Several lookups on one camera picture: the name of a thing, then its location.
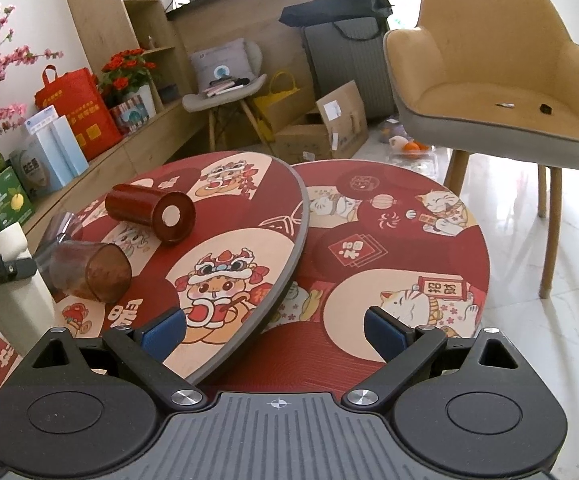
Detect brown translucent cup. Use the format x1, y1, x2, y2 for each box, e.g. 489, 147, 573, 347
48, 240, 133, 306

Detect grey chair with wooden legs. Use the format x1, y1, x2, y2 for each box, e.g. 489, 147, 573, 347
182, 40, 275, 155

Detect grey ribbed suitcase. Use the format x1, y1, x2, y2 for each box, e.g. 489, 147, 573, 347
303, 17, 401, 122

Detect yellow paper bag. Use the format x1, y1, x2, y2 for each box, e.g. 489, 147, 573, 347
253, 72, 301, 144

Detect wooden shelf unit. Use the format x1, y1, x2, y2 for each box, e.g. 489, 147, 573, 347
56, 0, 186, 111

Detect red gift bag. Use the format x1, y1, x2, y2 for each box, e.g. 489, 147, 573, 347
35, 64, 123, 162

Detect closed cardboard box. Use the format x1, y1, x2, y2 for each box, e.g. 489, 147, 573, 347
273, 124, 336, 164

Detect dark red cup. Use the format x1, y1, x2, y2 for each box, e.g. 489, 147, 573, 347
104, 183, 196, 246

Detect white and blue box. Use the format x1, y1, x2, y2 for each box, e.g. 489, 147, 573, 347
24, 113, 90, 189

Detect grey printed box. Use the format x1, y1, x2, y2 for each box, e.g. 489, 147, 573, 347
8, 137, 54, 202

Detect round red cartoon tray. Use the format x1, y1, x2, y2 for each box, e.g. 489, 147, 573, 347
75, 150, 311, 387

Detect clear container of oranges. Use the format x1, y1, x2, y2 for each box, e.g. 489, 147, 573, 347
388, 135, 439, 162

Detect yellow armchair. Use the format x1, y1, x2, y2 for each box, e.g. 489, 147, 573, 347
383, 0, 579, 299

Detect grey cushion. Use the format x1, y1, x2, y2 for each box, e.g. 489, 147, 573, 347
190, 38, 248, 94

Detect colourful striped box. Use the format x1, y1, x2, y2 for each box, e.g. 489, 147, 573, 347
108, 95, 151, 134

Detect red printed round table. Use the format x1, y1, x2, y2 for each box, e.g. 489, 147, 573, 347
0, 159, 491, 397

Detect low wooden cabinet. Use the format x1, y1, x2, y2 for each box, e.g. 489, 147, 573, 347
19, 97, 211, 241

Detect flat cardboard box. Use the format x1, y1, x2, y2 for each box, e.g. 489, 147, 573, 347
316, 80, 369, 162

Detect green box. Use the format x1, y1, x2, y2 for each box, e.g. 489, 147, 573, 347
0, 166, 36, 249

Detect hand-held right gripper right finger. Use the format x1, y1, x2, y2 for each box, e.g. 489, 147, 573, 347
343, 306, 535, 414

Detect clear plastic cup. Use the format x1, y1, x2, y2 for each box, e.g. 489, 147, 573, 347
33, 211, 79, 282

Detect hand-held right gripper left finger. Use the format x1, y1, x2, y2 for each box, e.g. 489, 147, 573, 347
19, 306, 209, 416

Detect red flowers in white pot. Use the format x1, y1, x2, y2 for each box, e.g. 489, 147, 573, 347
99, 48, 158, 131

